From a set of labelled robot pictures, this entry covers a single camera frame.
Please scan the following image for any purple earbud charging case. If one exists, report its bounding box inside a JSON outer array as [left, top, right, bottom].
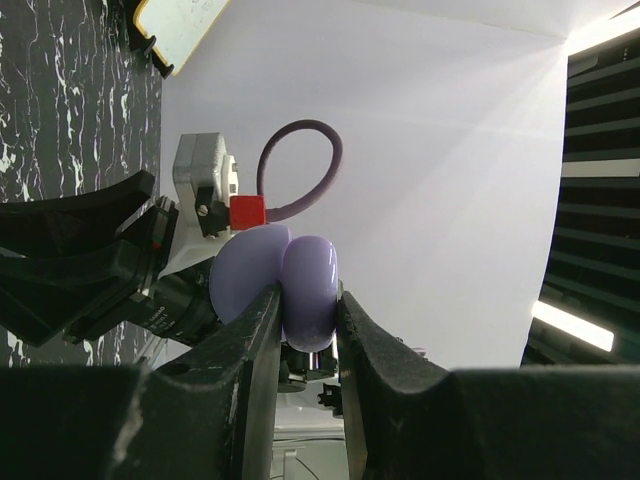
[[209, 224, 339, 353]]

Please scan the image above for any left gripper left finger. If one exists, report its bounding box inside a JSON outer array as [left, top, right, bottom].
[[1, 285, 281, 479]]

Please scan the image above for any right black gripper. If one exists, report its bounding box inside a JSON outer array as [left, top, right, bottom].
[[1, 170, 225, 346]]

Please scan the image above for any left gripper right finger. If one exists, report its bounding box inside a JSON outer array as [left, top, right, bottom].
[[337, 293, 639, 479]]

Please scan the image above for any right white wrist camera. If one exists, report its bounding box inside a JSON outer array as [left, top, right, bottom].
[[159, 133, 267, 279]]

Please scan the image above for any white board yellow frame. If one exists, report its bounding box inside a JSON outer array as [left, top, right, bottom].
[[127, 0, 230, 78]]

